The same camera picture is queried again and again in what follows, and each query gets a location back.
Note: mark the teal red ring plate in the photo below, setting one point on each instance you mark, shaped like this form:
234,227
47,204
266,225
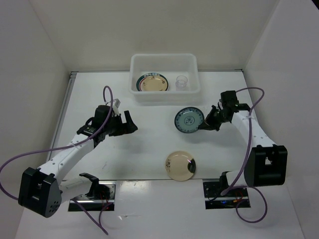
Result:
146,75

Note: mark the beige flower pattern plate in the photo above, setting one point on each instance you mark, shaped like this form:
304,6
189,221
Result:
153,83

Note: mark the white plastic bin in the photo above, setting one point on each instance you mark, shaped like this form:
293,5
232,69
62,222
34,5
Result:
170,66

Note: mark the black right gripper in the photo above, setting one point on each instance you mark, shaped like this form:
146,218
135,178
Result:
208,123

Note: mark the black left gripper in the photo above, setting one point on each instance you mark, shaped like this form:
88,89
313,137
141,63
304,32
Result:
124,128

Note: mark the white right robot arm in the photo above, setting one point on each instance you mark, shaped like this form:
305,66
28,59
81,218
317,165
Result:
265,162

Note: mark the blue patterned small plate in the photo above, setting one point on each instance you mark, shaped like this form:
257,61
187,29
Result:
188,120

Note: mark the beige plate with calligraphy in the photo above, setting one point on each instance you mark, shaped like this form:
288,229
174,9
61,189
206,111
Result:
180,166

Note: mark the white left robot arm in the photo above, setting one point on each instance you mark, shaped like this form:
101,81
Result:
42,190

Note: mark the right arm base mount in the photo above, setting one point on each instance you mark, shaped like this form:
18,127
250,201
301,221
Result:
213,199

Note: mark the clear glass cup in bin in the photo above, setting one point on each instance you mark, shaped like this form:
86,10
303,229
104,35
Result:
181,83

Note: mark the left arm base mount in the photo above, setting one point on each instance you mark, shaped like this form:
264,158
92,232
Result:
96,199

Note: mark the aluminium table edge rail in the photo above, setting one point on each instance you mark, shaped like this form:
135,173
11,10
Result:
63,110

